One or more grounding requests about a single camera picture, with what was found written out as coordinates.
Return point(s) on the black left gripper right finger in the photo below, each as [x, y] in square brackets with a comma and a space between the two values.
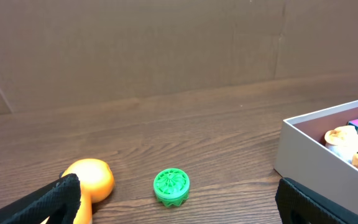
[298, 204]

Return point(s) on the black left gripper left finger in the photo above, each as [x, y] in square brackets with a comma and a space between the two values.
[57, 202]

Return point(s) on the orange dinosaur toy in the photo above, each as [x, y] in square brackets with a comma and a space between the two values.
[96, 182]

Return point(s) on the white cardboard box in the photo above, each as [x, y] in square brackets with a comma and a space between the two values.
[303, 157]

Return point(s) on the white duck toy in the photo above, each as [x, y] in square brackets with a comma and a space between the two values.
[343, 141]

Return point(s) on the green round disc toy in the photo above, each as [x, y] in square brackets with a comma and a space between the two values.
[171, 187]

